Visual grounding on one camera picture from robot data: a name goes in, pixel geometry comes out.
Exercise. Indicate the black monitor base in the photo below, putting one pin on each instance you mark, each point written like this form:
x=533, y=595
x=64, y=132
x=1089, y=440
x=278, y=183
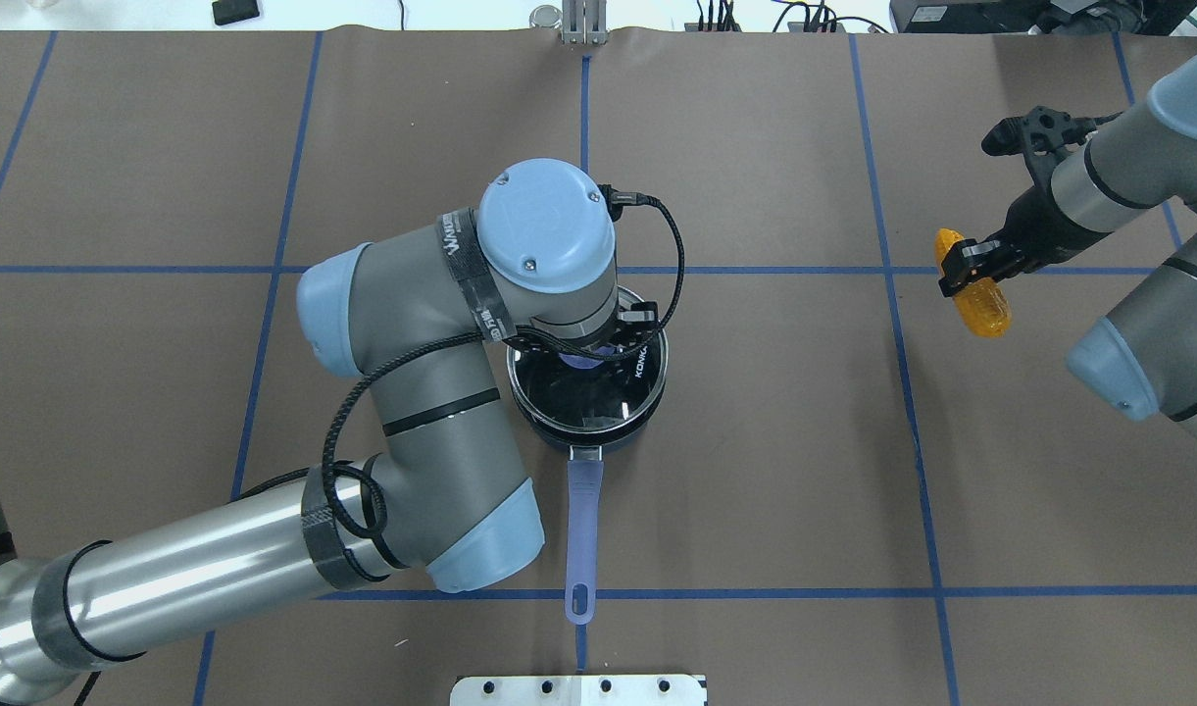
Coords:
x=1075, y=18

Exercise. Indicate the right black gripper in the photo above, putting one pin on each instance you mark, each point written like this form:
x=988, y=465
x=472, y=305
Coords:
x=1032, y=223

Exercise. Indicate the small black box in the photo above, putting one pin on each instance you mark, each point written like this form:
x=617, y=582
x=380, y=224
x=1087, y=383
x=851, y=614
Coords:
x=230, y=12

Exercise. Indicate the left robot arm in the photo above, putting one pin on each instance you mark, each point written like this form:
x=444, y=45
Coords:
x=418, y=467

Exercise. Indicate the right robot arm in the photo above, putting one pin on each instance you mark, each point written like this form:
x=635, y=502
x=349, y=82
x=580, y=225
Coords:
x=1089, y=179

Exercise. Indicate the small metal cylinder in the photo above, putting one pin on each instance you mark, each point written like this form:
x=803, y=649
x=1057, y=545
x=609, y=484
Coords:
x=546, y=16

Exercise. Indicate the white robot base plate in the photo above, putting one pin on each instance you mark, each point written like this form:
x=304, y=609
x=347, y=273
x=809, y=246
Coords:
x=671, y=689

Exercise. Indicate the glass pot lid blue knob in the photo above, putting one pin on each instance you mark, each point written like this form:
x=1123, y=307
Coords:
x=585, y=402

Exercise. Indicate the aluminium frame post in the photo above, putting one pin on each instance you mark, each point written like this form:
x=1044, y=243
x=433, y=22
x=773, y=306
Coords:
x=584, y=22

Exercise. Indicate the yellow corn cob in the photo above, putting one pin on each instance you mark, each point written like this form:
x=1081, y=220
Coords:
x=983, y=309

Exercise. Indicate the dark blue saucepan with handle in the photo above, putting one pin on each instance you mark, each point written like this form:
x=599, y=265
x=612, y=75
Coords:
x=585, y=470

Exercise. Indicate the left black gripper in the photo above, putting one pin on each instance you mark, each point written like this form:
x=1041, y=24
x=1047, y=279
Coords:
x=571, y=350

